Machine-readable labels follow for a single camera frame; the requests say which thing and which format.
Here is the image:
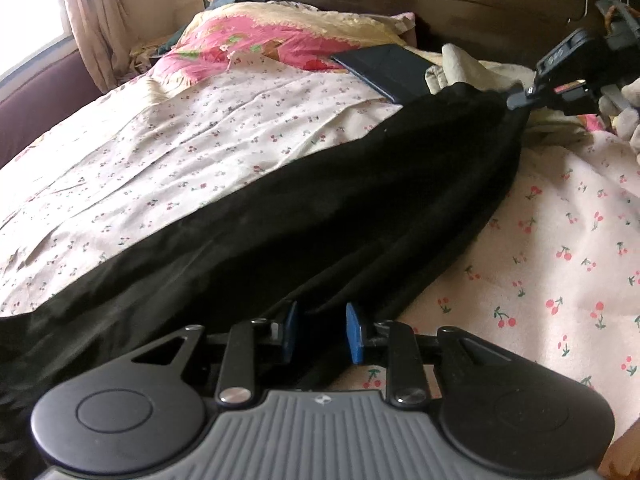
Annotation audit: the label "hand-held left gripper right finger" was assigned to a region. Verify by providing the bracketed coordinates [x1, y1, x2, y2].
[345, 302, 515, 408]

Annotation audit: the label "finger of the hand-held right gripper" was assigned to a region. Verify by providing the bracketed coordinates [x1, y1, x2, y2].
[506, 80, 598, 113]

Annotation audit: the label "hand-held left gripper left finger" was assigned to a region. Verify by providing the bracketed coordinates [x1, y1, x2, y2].
[131, 301, 301, 407]

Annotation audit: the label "black pants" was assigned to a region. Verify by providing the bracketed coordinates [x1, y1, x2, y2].
[0, 82, 531, 476]

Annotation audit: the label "cream cloth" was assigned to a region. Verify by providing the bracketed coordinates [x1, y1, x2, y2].
[425, 42, 538, 96]

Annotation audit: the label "white lumpy cloth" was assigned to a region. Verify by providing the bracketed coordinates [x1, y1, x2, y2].
[597, 82, 640, 156]

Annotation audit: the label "dark wooden headboard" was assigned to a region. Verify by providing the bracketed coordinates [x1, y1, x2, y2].
[224, 0, 640, 68]

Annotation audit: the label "dark blue folded cloth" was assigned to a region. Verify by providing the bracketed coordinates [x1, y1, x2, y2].
[331, 44, 443, 106]

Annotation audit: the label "cherry print bed sheet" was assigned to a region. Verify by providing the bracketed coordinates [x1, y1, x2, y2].
[0, 60, 640, 480]

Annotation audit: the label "beige crumpled cloth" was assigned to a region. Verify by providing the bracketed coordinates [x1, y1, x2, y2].
[129, 40, 168, 73]

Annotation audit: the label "purple sofa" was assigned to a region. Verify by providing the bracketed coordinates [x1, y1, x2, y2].
[0, 50, 106, 166]

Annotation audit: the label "beige curtain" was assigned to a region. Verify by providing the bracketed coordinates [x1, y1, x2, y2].
[57, 0, 138, 93]

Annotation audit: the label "window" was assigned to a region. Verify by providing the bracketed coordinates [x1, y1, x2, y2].
[0, 0, 76, 81]

